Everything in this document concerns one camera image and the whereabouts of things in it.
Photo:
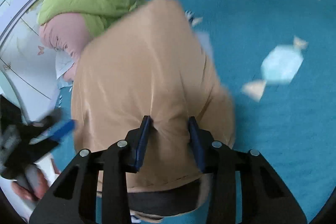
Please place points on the teal candy-pattern bedspread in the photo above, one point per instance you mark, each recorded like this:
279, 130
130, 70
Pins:
293, 125

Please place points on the tan beige jacket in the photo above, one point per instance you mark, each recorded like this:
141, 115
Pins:
151, 63

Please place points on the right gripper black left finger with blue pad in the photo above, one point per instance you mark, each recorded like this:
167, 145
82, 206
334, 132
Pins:
72, 197

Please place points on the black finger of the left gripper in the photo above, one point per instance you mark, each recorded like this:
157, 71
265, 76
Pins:
52, 118

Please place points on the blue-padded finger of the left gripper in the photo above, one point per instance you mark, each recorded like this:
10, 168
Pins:
63, 131

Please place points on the pink folded garment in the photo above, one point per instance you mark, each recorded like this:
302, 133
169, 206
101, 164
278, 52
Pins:
66, 33

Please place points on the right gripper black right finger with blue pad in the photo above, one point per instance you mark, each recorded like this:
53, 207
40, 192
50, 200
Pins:
265, 196

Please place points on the white headboard shelf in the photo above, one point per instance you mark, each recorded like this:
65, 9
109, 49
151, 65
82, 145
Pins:
27, 65

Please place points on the person's left hand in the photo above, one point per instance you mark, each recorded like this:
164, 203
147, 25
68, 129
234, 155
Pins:
36, 179

